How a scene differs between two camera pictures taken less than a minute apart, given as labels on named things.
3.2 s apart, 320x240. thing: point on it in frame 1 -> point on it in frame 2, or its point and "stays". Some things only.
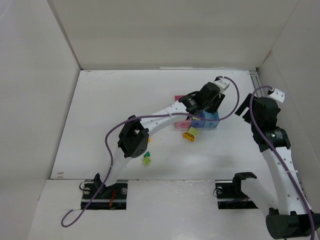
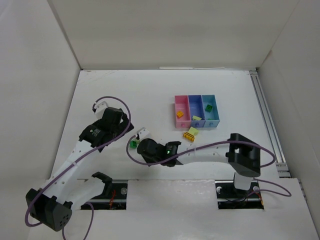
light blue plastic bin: x=211 y=123 stays
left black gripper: x=215 y=100 -> x=116 y=116
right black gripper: x=250 y=107 -> x=142 y=144
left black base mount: x=112 y=197 stays
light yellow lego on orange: x=194 y=131 stays
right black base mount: x=230 y=195 stays
